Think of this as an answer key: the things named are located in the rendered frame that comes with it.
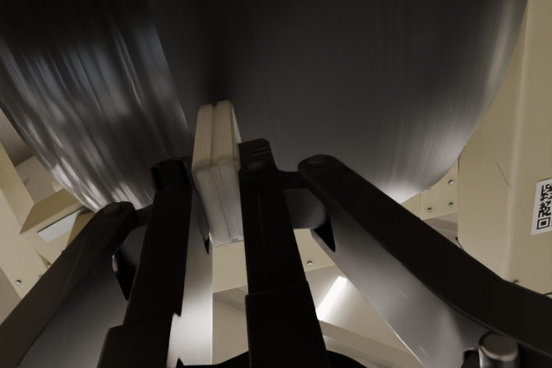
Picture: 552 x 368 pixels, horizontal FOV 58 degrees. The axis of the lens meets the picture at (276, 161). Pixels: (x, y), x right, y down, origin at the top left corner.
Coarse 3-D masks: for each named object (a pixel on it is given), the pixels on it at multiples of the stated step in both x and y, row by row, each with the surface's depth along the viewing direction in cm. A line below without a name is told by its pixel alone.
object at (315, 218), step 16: (240, 144) 19; (256, 144) 19; (240, 160) 17; (256, 160) 17; (272, 160) 17; (288, 176) 16; (288, 192) 15; (304, 192) 15; (288, 208) 15; (304, 208) 15; (320, 208) 15; (304, 224) 15; (320, 224) 15
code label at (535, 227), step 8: (536, 184) 53; (544, 184) 53; (536, 192) 54; (544, 192) 54; (536, 200) 54; (544, 200) 54; (536, 208) 55; (544, 208) 55; (536, 216) 55; (544, 216) 55; (536, 224) 56; (544, 224) 56; (536, 232) 57
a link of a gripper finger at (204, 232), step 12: (192, 156) 19; (192, 180) 17; (144, 216) 15; (204, 216) 16; (132, 228) 15; (144, 228) 15; (204, 228) 16; (132, 240) 15; (204, 240) 16; (120, 252) 15; (132, 252) 15; (120, 264) 15; (132, 264) 15
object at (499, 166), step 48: (528, 0) 43; (528, 48) 45; (528, 96) 47; (480, 144) 58; (528, 144) 50; (480, 192) 61; (528, 192) 53; (480, 240) 64; (528, 240) 57; (528, 288) 61
